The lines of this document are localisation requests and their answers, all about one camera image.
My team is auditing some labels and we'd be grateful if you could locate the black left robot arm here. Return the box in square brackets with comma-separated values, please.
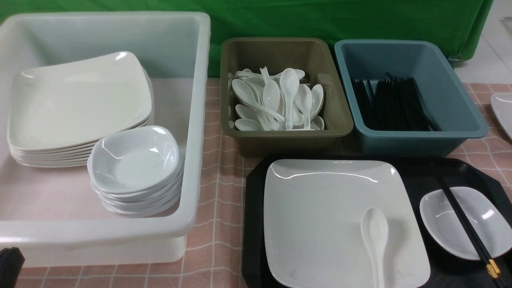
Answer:
[0, 247, 24, 288]

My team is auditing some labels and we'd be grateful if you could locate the large white plastic tub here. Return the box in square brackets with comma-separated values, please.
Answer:
[1, 11, 211, 267]

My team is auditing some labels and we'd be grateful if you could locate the black serving tray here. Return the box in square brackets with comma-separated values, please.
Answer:
[241, 154, 512, 288]

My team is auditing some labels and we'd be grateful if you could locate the stack of small white bowls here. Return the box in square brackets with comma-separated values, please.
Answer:
[87, 126, 184, 218]

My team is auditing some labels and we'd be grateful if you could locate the olive brown plastic bin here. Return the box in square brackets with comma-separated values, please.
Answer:
[220, 38, 358, 157]

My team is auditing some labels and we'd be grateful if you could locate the bundle of black chopsticks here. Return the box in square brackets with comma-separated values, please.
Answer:
[351, 72, 442, 132]

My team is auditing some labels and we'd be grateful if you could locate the black chopstick pair gold tip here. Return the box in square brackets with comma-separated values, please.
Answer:
[428, 162, 508, 288]

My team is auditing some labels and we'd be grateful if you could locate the white soup spoon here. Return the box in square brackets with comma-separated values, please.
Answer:
[360, 207, 389, 288]

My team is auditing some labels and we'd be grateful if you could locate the pile of white soup spoons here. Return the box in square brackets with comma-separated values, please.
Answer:
[227, 67, 327, 131]

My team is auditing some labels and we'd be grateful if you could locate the white plate at right edge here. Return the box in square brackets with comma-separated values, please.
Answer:
[490, 93, 512, 140]

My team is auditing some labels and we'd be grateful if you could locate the green backdrop cloth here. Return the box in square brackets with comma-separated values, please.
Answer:
[0, 0, 493, 76]

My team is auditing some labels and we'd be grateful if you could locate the stack of white square plates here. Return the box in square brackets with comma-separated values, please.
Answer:
[7, 51, 155, 168]

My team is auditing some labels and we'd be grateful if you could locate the white square rice plate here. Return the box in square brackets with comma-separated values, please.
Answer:
[263, 159, 430, 288]

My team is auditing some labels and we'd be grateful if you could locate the small white sauce bowl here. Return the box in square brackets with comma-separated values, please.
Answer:
[420, 186, 512, 260]

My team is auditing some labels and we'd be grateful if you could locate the teal blue plastic bin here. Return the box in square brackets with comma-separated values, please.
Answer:
[334, 40, 489, 157]

